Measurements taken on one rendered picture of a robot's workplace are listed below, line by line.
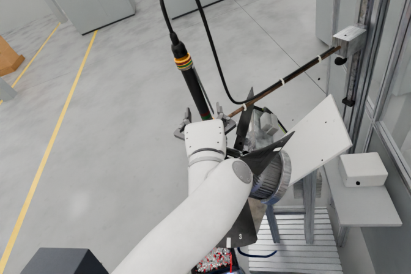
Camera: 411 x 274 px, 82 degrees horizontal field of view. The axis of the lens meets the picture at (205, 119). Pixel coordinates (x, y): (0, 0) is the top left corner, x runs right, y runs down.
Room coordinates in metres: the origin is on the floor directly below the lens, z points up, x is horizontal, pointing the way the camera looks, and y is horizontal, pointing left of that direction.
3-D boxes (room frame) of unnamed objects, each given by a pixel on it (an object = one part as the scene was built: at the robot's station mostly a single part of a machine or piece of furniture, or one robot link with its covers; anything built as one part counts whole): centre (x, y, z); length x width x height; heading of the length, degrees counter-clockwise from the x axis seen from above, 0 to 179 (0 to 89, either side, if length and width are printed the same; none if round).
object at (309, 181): (0.56, -0.37, 0.57); 0.09 x 0.04 x 1.15; 158
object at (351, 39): (0.71, -0.62, 1.53); 0.10 x 0.07 x 0.08; 103
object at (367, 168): (0.52, -0.62, 0.91); 0.17 x 0.16 x 0.11; 68
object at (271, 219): (0.65, -0.15, 0.45); 0.09 x 0.04 x 0.91; 158
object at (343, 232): (0.47, -0.56, 0.41); 0.04 x 0.04 x 0.83; 68
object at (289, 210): (0.61, -0.26, 0.56); 0.19 x 0.04 x 0.04; 68
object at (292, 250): (0.61, -0.24, 0.04); 0.62 x 0.46 x 0.08; 68
